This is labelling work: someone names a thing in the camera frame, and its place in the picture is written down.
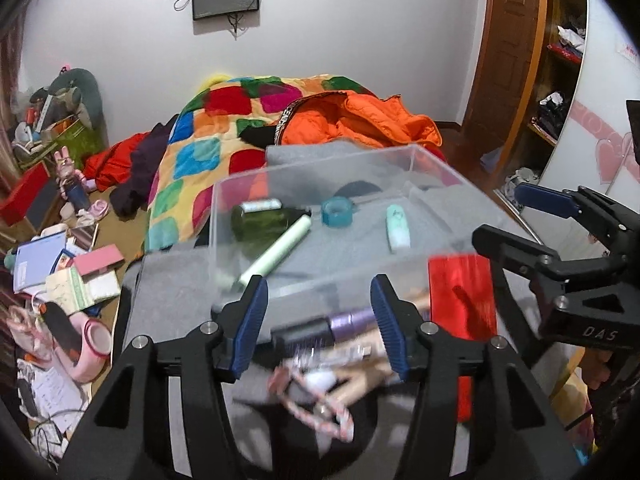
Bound red box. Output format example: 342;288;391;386
0;162;63;233

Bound pale green tube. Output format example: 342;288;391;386
237;214;312;286

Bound pink white braided rope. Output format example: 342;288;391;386
267;365;356;443

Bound red cloth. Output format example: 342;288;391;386
82;132;171;192

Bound dark folded clothes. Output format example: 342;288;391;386
532;92;571;141

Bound white wardrobe sliding door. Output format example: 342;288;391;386
537;0;640;196

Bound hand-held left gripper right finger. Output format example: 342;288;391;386
369;274;586;480

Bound dark purple cloth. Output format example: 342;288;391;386
110;122;173;218

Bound wooden shelf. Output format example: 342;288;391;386
525;0;588;148

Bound pink book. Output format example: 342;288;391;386
72;244;126;277

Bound dark red curtain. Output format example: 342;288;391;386
0;10;26;171

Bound green glass bottle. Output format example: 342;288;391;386
230;199;313;243

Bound grey white shoe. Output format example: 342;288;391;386
502;167;538;201

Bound small pink shoes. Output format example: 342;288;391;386
75;199;108;226

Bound black white patterned strap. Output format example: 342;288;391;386
274;101;304;147

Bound red envelope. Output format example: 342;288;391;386
428;254;498;423

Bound clear plastic box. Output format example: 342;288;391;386
207;143;493;313

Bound person's right hand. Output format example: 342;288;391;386
582;350;618;391

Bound blue notebook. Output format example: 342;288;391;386
12;235;68;293

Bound colourful patchwork quilt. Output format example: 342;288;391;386
145;74;381;256

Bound green box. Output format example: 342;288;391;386
47;115;103;166

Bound green white booklet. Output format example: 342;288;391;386
45;267;121;316

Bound mint small bottle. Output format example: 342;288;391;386
385;204;412;253

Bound brown wooden door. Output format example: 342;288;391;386
460;0;548;133

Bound white cloth on shelf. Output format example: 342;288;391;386
557;25;586;51

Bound white papers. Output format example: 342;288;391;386
17;365;86;431

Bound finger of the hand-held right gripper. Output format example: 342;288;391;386
472;224;640;351
514;182;636;261

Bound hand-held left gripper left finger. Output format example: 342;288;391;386
57;275;273;480

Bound black insole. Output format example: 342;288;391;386
42;301;83;356

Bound pink bunny toy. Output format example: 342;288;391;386
52;146;91;211

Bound purple tube with black cap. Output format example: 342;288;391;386
272;307;381;361

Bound teal tape roll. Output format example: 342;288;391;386
320;196;357;228

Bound orange puffer jacket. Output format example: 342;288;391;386
240;90;443;153

